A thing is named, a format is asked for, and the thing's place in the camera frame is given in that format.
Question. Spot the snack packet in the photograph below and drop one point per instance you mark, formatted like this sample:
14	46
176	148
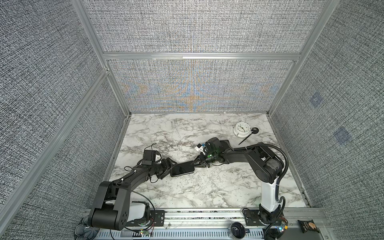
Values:
306	226

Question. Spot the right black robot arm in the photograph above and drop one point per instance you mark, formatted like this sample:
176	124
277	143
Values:
269	163

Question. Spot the black round-head spoon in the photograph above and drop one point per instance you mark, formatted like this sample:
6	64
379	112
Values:
254	131

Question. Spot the white round clock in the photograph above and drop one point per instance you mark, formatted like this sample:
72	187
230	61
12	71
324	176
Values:
241	130

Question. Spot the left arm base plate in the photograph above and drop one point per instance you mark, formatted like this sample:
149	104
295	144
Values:
156	217

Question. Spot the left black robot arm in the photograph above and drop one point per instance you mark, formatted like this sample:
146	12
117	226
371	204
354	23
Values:
112	208

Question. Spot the aluminium front rail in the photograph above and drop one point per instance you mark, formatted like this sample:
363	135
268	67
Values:
214	224

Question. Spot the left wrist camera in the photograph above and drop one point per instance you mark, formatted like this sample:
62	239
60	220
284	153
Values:
149	157

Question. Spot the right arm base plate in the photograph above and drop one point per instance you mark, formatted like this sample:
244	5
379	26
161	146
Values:
252	217

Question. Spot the black fan left corner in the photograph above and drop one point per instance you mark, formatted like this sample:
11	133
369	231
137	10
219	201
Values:
84	232

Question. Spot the right green circuit board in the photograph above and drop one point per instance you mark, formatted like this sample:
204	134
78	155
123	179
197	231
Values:
282	227

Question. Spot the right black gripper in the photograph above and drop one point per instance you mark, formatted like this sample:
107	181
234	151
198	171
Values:
201	160

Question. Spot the black phone front screen up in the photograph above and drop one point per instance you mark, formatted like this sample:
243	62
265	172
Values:
183	169

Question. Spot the black screen purple phone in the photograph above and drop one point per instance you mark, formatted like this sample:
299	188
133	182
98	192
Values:
225	145

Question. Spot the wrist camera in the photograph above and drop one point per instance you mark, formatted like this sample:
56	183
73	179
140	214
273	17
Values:
149	157
212	146

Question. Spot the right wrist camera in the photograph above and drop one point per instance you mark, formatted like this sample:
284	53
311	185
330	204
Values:
212	146

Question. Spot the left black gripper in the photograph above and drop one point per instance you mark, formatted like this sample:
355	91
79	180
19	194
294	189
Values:
166	167

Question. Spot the black round knob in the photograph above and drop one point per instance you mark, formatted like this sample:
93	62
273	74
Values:
238	231

